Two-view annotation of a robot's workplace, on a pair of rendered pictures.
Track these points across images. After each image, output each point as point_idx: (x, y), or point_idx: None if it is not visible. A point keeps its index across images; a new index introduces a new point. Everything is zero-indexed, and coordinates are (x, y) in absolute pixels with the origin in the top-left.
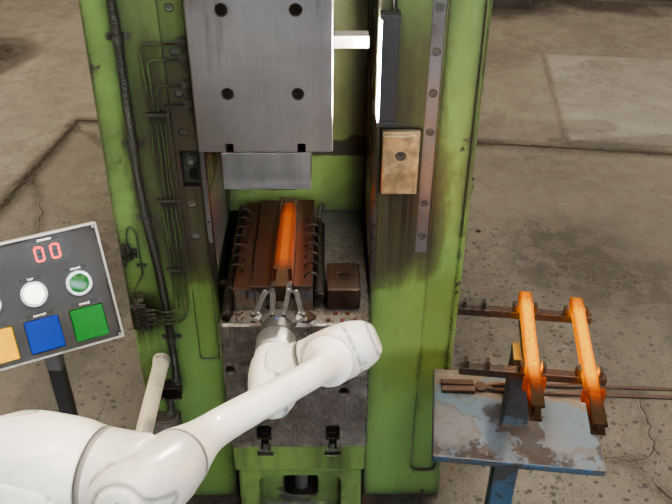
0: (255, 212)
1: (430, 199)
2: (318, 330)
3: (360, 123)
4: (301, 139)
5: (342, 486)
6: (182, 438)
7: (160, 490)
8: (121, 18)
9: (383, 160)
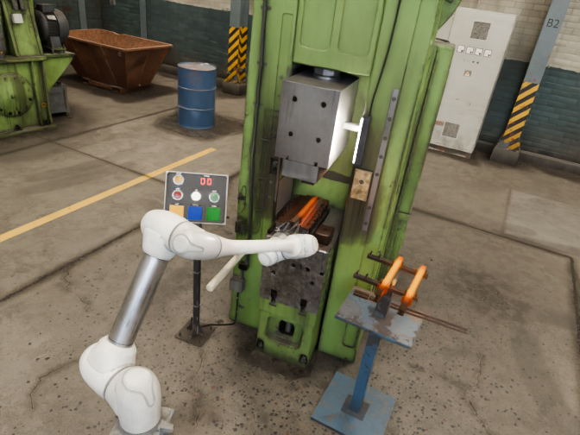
0: (301, 198)
1: (372, 206)
2: None
3: None
4: (316, 160)
5: (303, 334)
6: (214, 236)
7: (197, 243)
8: (261, 97)
9: (353, 181)
